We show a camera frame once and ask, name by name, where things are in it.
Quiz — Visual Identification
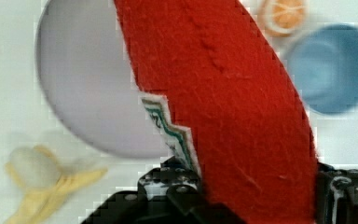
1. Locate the orange slice toy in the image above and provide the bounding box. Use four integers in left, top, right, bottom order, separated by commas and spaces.
257, 0, 306, 37

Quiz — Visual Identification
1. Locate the peeled banana toy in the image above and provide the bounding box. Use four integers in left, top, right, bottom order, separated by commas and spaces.
5, 145, 107, 224

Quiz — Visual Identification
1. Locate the blue bowl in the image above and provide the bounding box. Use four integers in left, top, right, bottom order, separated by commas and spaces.
285, 24, 358, 115

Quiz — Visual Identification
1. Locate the red felt ketchup bottle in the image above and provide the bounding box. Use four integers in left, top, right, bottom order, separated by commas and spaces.
114, 0, 317, 224

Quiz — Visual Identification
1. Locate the lilac oval plate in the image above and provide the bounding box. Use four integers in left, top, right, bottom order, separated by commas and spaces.
35, 0, 172, 159

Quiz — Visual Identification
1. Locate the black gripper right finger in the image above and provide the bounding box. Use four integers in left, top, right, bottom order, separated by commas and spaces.
316, 162, 358, 224

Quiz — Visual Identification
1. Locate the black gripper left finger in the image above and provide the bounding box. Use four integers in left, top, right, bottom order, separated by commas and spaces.
81, 157, 246, 224

